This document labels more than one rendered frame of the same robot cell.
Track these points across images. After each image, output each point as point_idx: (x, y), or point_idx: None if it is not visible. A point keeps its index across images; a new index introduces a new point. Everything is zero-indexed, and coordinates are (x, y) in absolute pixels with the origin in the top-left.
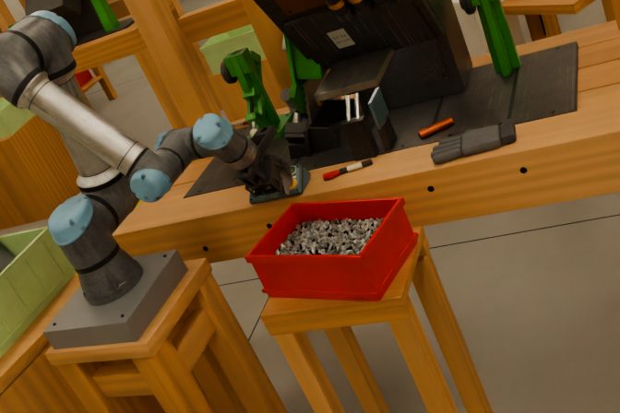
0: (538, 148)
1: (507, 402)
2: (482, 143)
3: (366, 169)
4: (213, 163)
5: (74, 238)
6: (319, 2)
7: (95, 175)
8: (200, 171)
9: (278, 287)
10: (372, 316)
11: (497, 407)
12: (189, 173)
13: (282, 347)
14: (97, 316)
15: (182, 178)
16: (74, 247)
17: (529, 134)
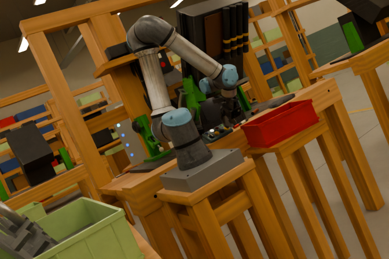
0: (306, 92)
1: (309, 251)
2: (287, 96)
3: (248, 121)
4: (145, 167)
5: (190, 118)
6: (219, 52)
7: (169, 106)
8: (136, 176)
9: (273, 137)
10: (318, 132)
11: (309, 254)
12: (129, 180)
13: (287, 165)
14: (213, 160)
15: (127, 181)
16: (190, 124)
17: (295, 95)
